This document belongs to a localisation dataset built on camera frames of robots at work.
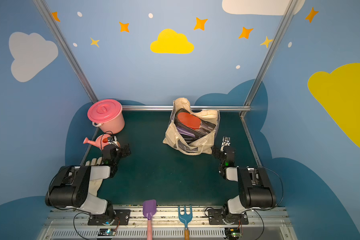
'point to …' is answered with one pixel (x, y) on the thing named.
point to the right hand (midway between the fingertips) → (225, 144)
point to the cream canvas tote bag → (203, 145)
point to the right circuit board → (233, 233)
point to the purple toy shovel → (149, 209)
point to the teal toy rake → (186, 219)
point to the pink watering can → (100, 141)
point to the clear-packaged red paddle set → (191, 126)
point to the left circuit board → (107, 232)
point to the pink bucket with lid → (107, 114)
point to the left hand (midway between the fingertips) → (124, 144)
